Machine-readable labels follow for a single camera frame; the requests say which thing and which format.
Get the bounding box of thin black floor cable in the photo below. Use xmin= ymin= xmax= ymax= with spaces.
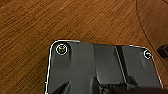
xmin=135 ymin=0 xmax=168 ymax=52

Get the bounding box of dark floor object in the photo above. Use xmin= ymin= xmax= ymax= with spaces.
xmin=156 ymin=46 xmax=168 ymax=58

